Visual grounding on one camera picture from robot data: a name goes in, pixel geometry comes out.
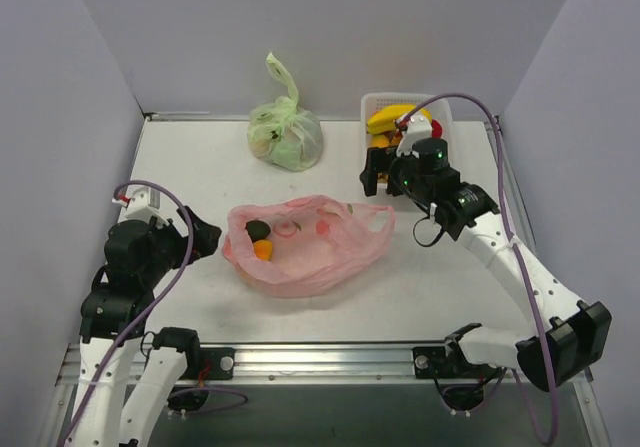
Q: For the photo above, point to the aluminium front rail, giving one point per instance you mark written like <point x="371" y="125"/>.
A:
<point x="285" y="362"/>

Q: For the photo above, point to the small orange carrot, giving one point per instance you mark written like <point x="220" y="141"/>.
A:
<point x="263" y="249"/>

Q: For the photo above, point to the white plastic basket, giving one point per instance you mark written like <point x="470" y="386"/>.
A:
<point x="373" y="102"/>

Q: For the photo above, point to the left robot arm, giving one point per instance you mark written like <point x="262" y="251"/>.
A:
<point x="113" y="317"/>

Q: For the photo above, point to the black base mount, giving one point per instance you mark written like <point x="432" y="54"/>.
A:
<point x="463" y="388"/>
<point x="209" y="364"/>

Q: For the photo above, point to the bright red apple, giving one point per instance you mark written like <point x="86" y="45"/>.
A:
<point x="436" y="129"/>

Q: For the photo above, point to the dark avocado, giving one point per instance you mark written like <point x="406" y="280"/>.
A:
<point x="257" y="230"/>

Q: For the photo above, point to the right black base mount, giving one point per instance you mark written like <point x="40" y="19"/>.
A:
<point x="463" y="388"/>

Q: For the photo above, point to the yellow banana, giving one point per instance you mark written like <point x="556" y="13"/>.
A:
<point x="383" y="121"/>

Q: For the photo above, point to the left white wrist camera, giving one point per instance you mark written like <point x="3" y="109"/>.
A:
<point x="141" y="207"/>

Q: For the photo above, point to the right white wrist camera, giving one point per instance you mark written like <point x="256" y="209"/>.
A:
<point x="413" y="129"/>

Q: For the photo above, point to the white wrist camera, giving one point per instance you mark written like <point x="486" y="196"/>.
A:
<point x="413" y="129"/>
<point x="141" y="207"/>

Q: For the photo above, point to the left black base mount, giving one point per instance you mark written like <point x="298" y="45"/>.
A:
<point x="209" y="364"/>

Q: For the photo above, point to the green plastic bag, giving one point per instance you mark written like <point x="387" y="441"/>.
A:
<point x="282" y="132"/>

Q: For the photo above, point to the pink plastic bag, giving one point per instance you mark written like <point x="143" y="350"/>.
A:
<point x="317" y="243"/>

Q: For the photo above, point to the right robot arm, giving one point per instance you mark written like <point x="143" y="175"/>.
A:
<point x="567" y="334"/>

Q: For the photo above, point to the aluminium rail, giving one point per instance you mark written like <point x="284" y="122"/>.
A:
<point x="518" y="217"/>
<point x="285" y="362"/>

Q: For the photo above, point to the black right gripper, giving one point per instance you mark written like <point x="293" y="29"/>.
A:
<point x="382" y="170"/>

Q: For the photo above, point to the yellow green mango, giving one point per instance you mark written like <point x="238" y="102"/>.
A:
<point x="379" y="141"/>

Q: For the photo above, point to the aluminium right side rail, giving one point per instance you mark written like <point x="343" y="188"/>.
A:
<point x="518" y="217"/>

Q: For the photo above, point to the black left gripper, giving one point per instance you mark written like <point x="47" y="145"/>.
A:
<point x="182" y="237"/>

